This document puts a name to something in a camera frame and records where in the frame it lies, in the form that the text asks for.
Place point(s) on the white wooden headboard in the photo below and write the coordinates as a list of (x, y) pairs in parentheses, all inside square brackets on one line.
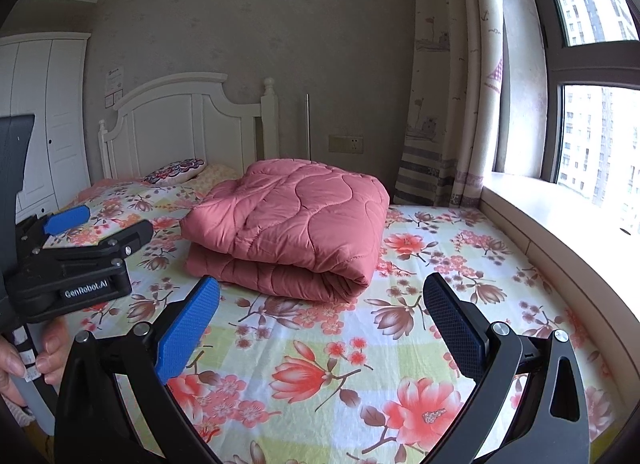
[(170, 129)]

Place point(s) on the white windowsill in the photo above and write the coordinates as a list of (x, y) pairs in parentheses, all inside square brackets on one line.
[(565, 224)]

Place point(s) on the thin metal rod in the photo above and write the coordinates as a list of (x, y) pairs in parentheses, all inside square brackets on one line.
[(307, 129)]

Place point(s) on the pale floral pillow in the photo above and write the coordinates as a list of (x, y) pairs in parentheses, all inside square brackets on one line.
[(220, 175)]

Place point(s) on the patterned round pillow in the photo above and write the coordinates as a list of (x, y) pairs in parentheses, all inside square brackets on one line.
[(175, 171)]

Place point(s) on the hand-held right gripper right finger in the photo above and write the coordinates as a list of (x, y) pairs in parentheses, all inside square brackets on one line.
[(452, 324)]

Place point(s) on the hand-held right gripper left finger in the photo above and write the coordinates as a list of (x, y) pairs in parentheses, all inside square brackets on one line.
[(190, 329)]

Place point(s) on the white wall paper notice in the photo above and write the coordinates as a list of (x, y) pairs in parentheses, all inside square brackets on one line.
[(114, 86)]

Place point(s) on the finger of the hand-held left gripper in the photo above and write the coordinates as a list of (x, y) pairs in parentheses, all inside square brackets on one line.
[(110, 244), (65, 219)]

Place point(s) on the printed beige curtain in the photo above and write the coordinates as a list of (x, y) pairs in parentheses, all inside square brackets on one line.
[(450, 94)]

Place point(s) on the white wardrobe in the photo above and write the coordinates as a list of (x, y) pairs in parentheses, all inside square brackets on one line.
[(60, 109)]

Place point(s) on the pink quilted jacket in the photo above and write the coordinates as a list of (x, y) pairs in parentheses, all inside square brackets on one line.
[(290, 224)]

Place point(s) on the floral bed sheet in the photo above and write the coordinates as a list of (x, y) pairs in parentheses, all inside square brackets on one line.
[(350, 344)]

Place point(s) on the dark framed window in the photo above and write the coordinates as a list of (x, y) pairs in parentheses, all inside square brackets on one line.
[(555, 64)]

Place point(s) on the person's left hand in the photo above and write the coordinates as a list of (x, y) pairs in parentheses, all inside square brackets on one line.
[(55, 349)]

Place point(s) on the beige wall socket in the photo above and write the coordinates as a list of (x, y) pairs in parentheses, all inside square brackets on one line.
[(346, 143)]

